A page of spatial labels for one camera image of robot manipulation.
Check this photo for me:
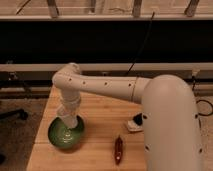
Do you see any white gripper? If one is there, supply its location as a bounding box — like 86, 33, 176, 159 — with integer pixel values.
57, 105, 78, 129

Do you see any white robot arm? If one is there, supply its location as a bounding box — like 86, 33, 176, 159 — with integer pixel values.
52, 63, 203, 171

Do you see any green ceramic bowl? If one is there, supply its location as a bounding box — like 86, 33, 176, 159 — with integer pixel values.
48, 116, 85, 149

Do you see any black ceramic cup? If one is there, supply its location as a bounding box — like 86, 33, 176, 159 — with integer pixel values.
133, 113, 143, 126

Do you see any black office chair base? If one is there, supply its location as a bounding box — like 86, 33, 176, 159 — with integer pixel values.
0, 109, 28, 120

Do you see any red chili pepper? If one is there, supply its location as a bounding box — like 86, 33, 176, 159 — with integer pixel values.
114, 136, 123, 164

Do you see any white square saucer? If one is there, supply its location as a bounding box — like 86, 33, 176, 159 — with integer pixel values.
127, 120, 143, 132

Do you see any black cable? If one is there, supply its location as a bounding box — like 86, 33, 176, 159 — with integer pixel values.
123, 11, 156, 78

